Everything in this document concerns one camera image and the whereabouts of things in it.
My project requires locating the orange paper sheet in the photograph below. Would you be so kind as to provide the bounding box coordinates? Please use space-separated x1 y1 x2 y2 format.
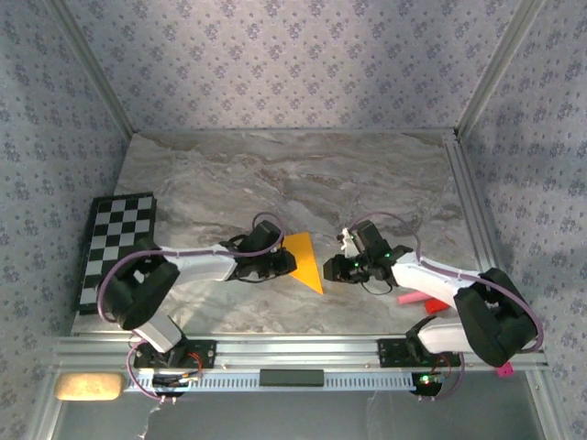
283 231 326 295

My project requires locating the red block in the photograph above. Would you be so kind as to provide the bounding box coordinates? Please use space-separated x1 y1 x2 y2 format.
423 297 454 315

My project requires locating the black rectangular bar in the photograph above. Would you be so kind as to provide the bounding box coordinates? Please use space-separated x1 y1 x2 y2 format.
259 368 326 388

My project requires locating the black round controller board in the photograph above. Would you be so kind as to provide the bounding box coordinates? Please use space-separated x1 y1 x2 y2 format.
409 370 445 399
150 373 190 399

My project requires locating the black and white chessboard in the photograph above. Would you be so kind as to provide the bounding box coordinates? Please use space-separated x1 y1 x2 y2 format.
76 191 160 316

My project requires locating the tan sponge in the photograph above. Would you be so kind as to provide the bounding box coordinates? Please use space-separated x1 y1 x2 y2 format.
53 372 126 402

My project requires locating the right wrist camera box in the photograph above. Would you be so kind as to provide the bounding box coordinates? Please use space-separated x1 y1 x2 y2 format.
338 219 387 258

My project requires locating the purple cable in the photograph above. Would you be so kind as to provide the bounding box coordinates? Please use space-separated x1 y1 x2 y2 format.
97 211 288 405
350 211 544 403

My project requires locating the long aluminium rail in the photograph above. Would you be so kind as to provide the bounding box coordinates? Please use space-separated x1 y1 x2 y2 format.
49 333 550 373

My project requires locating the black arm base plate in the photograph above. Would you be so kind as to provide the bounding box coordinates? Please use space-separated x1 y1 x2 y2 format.
132 338 217 369
376 337 462 369

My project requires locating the white slotted cable duct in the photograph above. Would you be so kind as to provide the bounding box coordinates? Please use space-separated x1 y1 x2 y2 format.
122 370 417 394

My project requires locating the aluminium frame post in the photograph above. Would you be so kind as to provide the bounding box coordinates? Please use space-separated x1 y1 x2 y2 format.
455 0 551 138
45 0 138 137

